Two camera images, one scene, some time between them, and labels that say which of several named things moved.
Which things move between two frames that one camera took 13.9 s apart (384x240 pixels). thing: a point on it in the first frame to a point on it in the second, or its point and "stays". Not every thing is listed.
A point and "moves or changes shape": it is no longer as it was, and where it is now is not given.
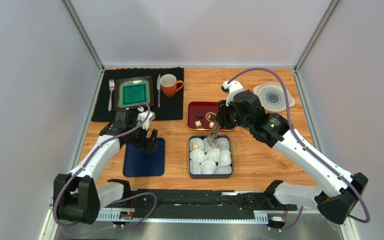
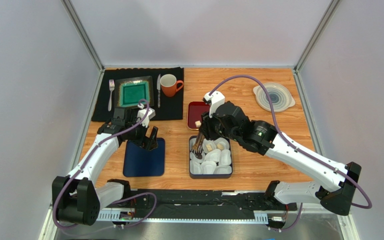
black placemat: (171, 108) stays
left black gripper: (151, 146) stays
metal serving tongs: (212, 136) moves or changes shape
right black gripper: (222, 118) to (207, 126)
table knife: (158, 89) stays
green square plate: (129, 93) stays
